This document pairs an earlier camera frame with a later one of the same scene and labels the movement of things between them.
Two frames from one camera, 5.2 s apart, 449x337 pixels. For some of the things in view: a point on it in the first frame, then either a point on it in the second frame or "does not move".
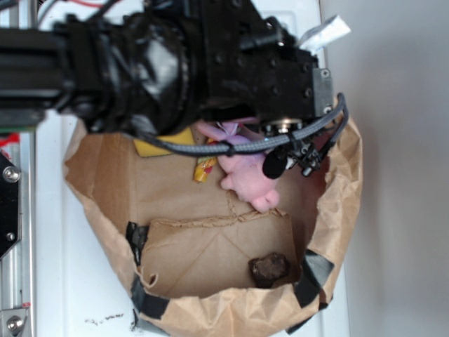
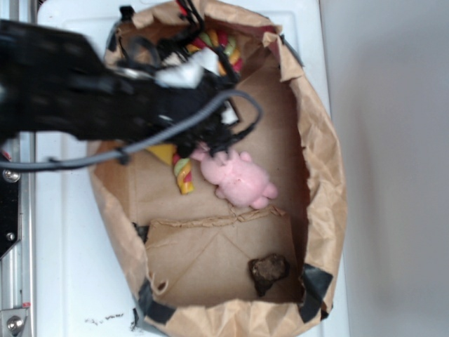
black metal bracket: [10, 206] does not move
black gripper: [250, 66] to [121, 102]
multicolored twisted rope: [205, 164] to [232, 61]
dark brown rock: [266, 269] does not move
